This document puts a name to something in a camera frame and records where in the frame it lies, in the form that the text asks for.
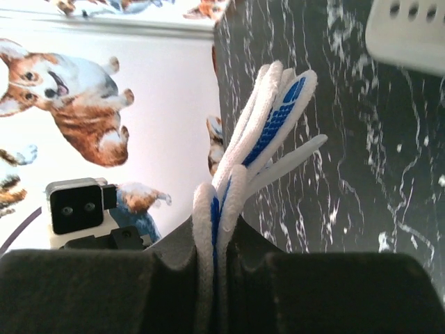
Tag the blue dotted glove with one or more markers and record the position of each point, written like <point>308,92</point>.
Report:
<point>277,101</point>

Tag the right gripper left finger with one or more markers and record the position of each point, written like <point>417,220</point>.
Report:
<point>105,291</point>

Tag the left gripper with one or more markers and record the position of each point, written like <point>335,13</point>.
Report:
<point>127,239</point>

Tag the white plastic storage basket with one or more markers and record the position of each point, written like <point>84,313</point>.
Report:
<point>407,33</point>

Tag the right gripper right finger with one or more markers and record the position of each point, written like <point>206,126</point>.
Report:
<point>271,291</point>

